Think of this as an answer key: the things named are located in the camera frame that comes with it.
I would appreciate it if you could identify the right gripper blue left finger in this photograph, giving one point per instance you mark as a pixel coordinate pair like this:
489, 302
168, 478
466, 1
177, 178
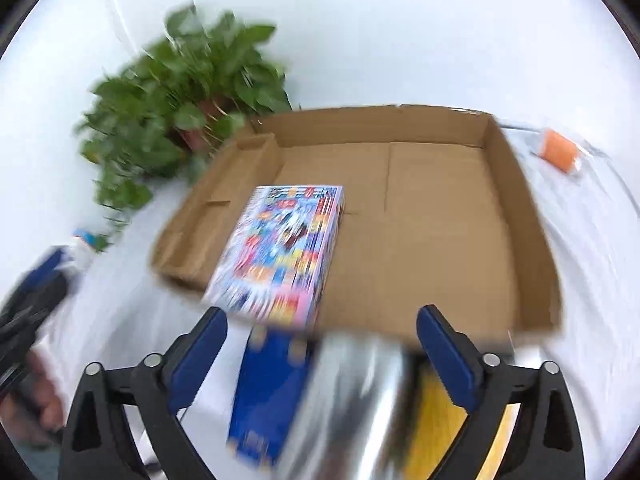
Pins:
98, 443

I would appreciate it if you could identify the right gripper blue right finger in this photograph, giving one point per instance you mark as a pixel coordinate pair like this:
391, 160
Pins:
545, 441

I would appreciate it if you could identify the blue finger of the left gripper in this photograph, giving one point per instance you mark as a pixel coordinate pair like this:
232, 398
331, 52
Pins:
40, 292

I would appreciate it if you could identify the yellow label glass jar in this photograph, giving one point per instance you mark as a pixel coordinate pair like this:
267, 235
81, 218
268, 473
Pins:
438, 422

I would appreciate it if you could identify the blue stapler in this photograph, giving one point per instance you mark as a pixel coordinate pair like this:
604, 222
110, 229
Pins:
273, 374

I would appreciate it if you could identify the colourful board game box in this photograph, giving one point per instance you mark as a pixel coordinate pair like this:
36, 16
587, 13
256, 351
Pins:
274, 266

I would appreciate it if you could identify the silver metal tin can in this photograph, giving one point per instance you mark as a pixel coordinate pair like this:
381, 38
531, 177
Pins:
354, 417

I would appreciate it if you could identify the person's hand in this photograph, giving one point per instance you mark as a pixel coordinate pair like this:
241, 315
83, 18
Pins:
22, 427

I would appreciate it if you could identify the small blue white box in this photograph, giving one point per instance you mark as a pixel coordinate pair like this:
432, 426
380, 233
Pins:
78, 254

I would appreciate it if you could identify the green potted plant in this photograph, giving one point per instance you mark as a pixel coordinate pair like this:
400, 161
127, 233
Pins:
168, 112

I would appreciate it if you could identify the shallow cardboard tray box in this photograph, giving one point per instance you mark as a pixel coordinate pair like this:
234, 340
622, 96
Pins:
437, 211

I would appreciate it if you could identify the orange label clear jar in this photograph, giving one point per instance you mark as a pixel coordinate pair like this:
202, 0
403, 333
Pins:
559, 151

